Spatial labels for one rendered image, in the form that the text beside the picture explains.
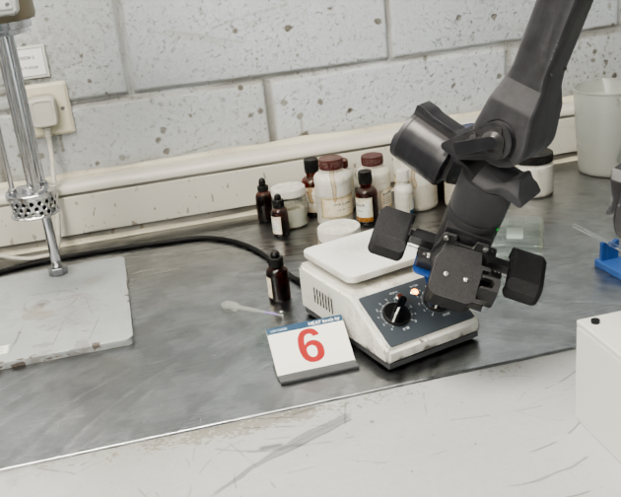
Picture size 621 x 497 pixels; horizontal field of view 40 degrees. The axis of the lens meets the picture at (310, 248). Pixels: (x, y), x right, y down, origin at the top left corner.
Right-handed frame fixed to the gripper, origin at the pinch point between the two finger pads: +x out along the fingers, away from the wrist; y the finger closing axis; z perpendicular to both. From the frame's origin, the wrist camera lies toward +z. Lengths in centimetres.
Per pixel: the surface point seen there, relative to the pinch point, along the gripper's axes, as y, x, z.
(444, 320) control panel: 1.4, 4.0, 1.6
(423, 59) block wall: -12, 15, -65
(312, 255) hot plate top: -15.6, 7.1, -4.4
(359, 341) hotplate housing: -7.0, 8.0, 5.2
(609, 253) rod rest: 20.9, 7.5, -22.0
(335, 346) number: -9.3, 8.2, 6.8
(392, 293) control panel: -5.1, 4.0, 0.1
